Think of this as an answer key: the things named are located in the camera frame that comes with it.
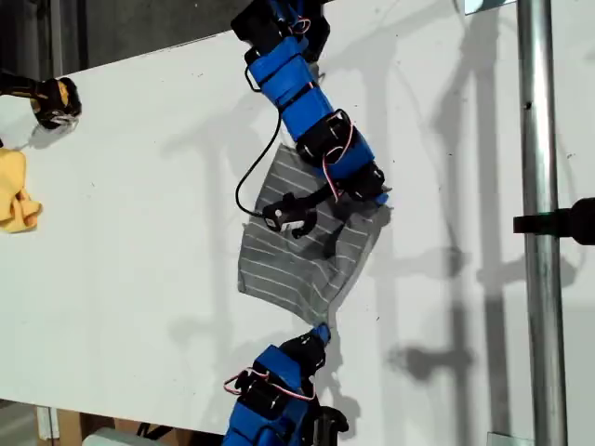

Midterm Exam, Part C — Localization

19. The grey striped towel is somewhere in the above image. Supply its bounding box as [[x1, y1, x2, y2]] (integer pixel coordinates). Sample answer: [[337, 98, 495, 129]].
[[236, 141, 396, 326]]

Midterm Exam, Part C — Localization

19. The white plastic object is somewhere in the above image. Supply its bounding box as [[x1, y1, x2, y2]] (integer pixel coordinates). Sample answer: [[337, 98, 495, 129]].
[[82, 426, 145, 446]]

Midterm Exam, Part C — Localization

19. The black clamp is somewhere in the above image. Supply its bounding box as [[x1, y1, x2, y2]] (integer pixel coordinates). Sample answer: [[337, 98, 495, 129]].
[[512, 197, 595, 247]]

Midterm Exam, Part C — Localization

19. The brown cardboard box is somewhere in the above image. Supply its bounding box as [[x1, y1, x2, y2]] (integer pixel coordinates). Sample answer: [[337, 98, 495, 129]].
[[55, 408, 196, 446]]

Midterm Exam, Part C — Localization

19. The yellow cloth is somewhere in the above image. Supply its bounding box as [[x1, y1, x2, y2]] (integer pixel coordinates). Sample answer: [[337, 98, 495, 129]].
[[0, 147, 44, 234]]

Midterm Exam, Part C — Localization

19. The camera black stalk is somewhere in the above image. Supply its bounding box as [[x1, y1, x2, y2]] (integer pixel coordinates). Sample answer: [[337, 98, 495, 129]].
[[297, 183, 348, 210]]

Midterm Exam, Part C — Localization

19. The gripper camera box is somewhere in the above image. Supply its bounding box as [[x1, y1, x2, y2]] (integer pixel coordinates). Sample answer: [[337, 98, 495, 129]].
[[261, 191, 319, 241], [313, 405, 350, 446]]

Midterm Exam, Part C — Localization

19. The camera black cable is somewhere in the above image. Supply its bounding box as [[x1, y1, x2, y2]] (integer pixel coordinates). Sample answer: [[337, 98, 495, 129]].
[[234, 69, 283, 219]]

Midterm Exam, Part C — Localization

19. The steel post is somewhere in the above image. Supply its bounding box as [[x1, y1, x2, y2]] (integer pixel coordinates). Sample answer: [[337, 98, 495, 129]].
[[514, 0, 571, 446]]

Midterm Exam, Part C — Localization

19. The white frame bar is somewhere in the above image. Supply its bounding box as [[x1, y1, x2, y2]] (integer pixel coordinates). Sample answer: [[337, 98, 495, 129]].
[[35, 405, 60, 440]]

